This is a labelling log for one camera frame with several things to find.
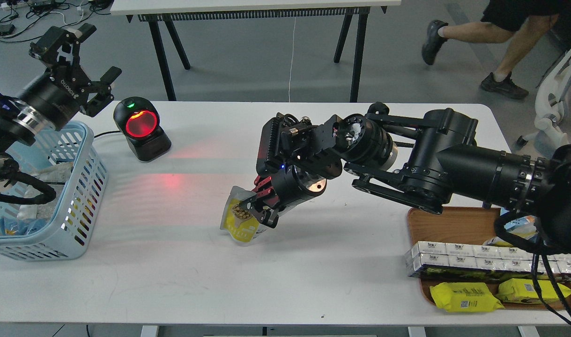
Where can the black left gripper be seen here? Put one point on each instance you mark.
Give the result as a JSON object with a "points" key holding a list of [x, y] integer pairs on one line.
{"points": [[63, 91]]}

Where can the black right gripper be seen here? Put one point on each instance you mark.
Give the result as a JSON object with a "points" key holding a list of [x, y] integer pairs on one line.
{"points": [[277, 194]]}

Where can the yellow white nut snack pouch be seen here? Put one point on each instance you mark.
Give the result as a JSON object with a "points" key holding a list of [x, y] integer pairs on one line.
{"points": [[236, 221]]}

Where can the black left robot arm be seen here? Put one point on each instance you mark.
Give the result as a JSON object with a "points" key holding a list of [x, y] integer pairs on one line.
{"points": [[20, 123]]}

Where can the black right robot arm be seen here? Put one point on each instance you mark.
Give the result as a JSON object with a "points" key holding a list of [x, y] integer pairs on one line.
{"points": [[420, 162]]}

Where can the light blue plastic basket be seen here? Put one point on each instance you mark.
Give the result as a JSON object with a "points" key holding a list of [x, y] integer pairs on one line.
{"points": [[67, 234]]}

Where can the white snack bag in basket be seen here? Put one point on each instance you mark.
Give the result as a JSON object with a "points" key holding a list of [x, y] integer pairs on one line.
{"points": [[55, 176]]}

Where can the blue snack bag in basket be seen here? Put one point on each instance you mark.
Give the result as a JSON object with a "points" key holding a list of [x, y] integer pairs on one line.
{"points": [[21, 226]]}

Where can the yellow snack packet left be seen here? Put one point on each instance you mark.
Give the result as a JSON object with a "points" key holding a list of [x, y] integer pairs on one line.
{"points": [[464, 297]]}

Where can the yellow snack packet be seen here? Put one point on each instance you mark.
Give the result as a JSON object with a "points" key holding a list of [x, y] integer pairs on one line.
{"points": [[518, 290], [464, 297]]}

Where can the long silver snack box pack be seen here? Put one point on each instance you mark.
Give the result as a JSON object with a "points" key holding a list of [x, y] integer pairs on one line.
{"points": [[439, 261]]}

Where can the blue yellow snack bag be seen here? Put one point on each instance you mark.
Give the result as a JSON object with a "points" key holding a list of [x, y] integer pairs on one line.
{"points": [[524, 227]]}

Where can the yellow snack packet right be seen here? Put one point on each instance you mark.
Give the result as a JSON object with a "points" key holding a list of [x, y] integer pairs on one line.
{"points": [[518, 290]]}

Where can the black barcode scanner red window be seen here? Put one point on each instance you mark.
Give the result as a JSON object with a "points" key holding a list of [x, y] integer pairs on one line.
{"points": [[139, 121]]}

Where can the black legged background table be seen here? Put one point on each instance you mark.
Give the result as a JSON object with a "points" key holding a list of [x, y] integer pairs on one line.
{"points": [[169, 11]]}

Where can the brown wooden tray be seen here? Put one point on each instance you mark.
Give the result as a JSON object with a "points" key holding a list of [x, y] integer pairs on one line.
{"points": [[459, 225]]}

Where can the white chair base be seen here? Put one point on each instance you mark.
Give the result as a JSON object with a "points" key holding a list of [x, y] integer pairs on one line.
{"points": [[551, 105]]}

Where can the person legs black shoes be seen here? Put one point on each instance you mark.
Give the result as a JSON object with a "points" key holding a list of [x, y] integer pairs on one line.
{"points": [[522, 22]]}

